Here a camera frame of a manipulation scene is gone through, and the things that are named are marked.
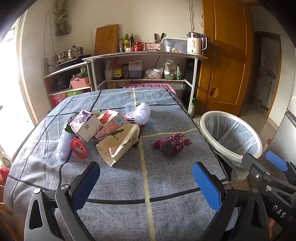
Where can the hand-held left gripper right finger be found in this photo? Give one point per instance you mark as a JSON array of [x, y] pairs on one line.
[[207, 187]]

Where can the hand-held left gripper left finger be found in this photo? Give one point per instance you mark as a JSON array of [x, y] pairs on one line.
[[86, 185]]

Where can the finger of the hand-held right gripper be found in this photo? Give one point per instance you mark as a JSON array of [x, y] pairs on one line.
[[254, 164], [276, 160]]

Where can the red round lid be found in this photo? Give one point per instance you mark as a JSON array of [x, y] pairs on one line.
[[79, 147]]

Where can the white trash bin with liner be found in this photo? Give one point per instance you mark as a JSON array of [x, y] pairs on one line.
[[231, 129]]

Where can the beige paper bag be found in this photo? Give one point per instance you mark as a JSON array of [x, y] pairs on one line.
[[118, 146]]

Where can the dark red snack wrapper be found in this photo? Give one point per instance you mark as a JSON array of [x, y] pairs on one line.
[[172, 143]]

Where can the purple milk carton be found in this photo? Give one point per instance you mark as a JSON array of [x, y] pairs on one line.
[[84, 126]]

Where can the strawberry milk carton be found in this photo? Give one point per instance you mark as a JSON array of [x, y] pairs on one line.
[[113, 125]]

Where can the white green barcode packet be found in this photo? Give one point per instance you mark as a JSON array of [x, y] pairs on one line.
[[96, 113]]

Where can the clear plastic cup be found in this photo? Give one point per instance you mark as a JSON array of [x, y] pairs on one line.
[[130, 111]]

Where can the small red object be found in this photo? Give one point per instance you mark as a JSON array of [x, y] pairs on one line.
[[269, 141]]

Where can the grey refrigerator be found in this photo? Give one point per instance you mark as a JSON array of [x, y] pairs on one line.
[[288, 129]]

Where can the green plastic bottle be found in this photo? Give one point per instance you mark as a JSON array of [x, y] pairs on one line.
[[193, 107]]

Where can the white green-label bottle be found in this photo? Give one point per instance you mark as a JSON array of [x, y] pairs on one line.
[[5, 158]]

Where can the red printed carton box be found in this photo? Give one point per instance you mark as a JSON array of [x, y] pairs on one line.
[[57, 99]]

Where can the green printed carton box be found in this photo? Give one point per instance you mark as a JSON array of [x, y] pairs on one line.
[[74, 93]]

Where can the wooden door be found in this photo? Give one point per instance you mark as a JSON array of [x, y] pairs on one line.
[[222, 69]]

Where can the pink woven basket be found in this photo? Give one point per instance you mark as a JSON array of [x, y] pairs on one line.
[[79, 83]]

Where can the yellow oil bottle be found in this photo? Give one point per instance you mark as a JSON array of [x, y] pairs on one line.
[[115, 85]]

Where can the white plastic bottle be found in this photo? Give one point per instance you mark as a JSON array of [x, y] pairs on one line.
[[108, 71]]

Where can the pink lid storage box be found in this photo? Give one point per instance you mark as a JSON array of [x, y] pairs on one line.
[[150, 86]]

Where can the green bowl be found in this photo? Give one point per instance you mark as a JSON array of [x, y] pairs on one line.
[[170, 77]]

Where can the small metal shelf rack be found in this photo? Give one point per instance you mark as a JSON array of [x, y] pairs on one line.
[[69, 69]]

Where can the red cap soy sauce bottle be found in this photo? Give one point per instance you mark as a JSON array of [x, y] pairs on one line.
[[117, 69]]

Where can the dark glass jar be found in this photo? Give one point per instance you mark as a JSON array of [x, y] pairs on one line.
[[125, 71]]

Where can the white power strip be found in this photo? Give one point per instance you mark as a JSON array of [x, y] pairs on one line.
[[46, 67]]

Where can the white plastic tub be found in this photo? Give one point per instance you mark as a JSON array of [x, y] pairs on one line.
[[159, 72]]

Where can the black induction cooker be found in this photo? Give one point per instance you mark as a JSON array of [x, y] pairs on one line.
[[74, 60]]

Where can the plastic jerrycan dark liquid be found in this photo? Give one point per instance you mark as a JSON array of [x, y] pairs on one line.
[[135, 69]]

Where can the white printed food bag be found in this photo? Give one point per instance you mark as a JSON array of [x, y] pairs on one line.
[[169, 67]]

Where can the crumpled clear plastic bag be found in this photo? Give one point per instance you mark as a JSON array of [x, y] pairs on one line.
[[150, 74]]

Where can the stainless steamer pot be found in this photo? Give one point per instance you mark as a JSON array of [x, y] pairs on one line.
[[72, 52]]

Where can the white electric kettle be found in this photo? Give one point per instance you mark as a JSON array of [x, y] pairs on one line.
[[193, 44]]

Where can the large metal shelf rack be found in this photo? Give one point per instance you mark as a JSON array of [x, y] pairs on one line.
[[138, 55]]

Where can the clear storage box blue lid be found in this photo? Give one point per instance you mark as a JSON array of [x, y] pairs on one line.
[[179, 45]]

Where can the clear glass bottle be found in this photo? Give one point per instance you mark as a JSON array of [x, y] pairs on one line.
[[121, 45]]

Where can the wooden cutting board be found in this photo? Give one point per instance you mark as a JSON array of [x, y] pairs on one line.
[[106, 40]]

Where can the red jar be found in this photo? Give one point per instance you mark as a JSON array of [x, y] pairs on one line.
[[138, 46]]

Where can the yellow label sauce bottle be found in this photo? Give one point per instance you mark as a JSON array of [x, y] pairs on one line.
[[126, 42]]

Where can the dark sauce bottle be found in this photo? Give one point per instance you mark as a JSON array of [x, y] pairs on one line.
[[131, 41]]

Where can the pink utensil holder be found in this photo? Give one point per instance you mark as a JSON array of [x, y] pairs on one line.
[[151, 47]]

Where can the hanging grey cloth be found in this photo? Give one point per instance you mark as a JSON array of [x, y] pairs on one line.
[[62, 18]]

